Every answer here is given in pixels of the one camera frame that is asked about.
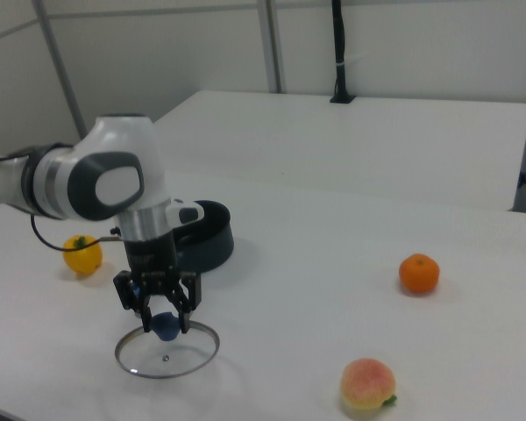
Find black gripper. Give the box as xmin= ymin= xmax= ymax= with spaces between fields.
xmin=112 ymin=231 xmax=203 ymax=336

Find glass lid with blue knob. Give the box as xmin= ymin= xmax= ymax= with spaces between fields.
xmin=114 ymin=310 xmax=221 ymax=380

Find dark blue saucepan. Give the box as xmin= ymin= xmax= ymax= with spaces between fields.
xmin=129 ymin=199 xmax=236 ymax=303

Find yellow bell pepper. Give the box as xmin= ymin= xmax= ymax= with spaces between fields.
xmin=61 ymin=234 xmax=104 ymax=275

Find pink yellow peach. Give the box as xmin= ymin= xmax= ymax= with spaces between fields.
xmin=339 ymin=357 xmax=399 ymax=412

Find white table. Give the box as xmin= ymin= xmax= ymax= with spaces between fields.
xmin=151 ymin=89 xmax=526 ymax=213

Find orange mandarin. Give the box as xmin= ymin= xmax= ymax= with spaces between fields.
xmin=398 ymin=253 xmax=442 ymax=295

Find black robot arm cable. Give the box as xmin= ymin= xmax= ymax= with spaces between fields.
xmin=29 ymin=213 xmax=125 ymax=253

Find grey partition post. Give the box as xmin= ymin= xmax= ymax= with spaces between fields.
xmin=256 ymin=0 xmax=287 ymax=95
xmin=30 ymin=0 xmax=89 ymax=142

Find black camera stand pole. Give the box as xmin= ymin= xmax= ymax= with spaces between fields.
xmin=329 ymin=0 xmax=357 ymax=105

